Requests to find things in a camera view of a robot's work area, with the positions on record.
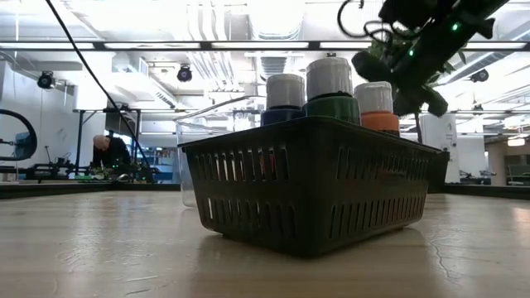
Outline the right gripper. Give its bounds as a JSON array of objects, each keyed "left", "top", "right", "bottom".
[{"left": 352, "top": 35, "right": 451, "bottom": 118}]

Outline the orange paint bottle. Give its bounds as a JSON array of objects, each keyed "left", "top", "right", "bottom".
[{"left": 353, "top": 80, "right": 401, "bottom": 137}]

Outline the green paint bottle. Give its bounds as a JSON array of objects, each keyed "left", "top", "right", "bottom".
[{"left": 303, "top": 56, "right": 362, "bottom": 126}]

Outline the blue paint bottle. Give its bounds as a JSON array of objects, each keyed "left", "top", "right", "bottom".
[{"left": 259, "top": 73, "right": 308, "bottom": 127}]

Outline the white cylindrical column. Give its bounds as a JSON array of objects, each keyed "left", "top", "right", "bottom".
[{"left": 419, "top": 113, "right": 460, "bottom": 184}]

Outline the black ceiling spotlight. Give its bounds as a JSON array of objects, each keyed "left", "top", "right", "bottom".
[
  {"left": 36, "top": 70, "right": 56, "bottom": 90},
  {"left": 470, "top": 68, "right": 490, "bottom": 84},
  {"left": 176, "top": 65, "right": 194, "bottom": 84}
]

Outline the green potted plant black pot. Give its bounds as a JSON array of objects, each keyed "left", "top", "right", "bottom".
[{"left": 363, "top": 36, "right": 469, "bottom": 194}]

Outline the black slotted plastic basket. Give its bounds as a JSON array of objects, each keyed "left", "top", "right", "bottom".
[{"left": 177, "top": 115, "right": 443, "bottom": 258}]

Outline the black overhead light bar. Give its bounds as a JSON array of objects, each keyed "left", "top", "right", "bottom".
[{"left": 0, "top": 40, "right": 530, "bottom": 52}]

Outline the clear plastic bin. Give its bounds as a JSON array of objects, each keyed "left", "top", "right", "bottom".
[{"left": 173, "top": 94, "right": 269, "bottom": 209}]

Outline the person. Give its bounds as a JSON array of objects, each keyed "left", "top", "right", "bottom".
[{"left": 91, "top": 134, "right": 133, "bottom": 171}]

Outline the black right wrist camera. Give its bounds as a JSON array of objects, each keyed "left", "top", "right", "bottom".
[{"left": 378, "top": 0, "right": 440, "bottom": 31}]

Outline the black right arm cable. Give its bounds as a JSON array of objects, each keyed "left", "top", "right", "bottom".
[{"left": 336, "top": 0, "right": 397, "bottom": 43}]

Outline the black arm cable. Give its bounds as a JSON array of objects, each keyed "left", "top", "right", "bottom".
[
  {"left": 336, "top": 0, "right": 397, "bottom": 43},
  {"left": 43, "top": 0, "right": 149, "bottom": 183}
]

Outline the ribbed round air duct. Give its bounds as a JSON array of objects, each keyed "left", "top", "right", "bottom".
[{"left": 247, "top": 0, "right": 306, "bottom": 78}]

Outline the black aluminium frame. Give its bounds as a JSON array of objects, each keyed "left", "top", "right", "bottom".
[{"left": 0, "top": 180, "right": 530, "bottom": 201}]

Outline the white rectangular ceiling duct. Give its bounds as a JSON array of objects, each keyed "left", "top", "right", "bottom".
[{"left": 110, "top": 52, "right": 179, "bottom": 109}]

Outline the black workstation frame with monitor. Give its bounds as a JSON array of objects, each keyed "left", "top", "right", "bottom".
[{"left": 72, "top": 107, "right": 144, "bottom": 183}]

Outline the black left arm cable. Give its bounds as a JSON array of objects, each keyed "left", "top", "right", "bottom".
[{"left": 43, "top": 0, "right": 149, "bottom": 183}]

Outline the black curved hose loop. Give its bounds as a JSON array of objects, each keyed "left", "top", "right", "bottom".
[{"left": 0, "top": 108, "right": 38, "bottom": 163}]

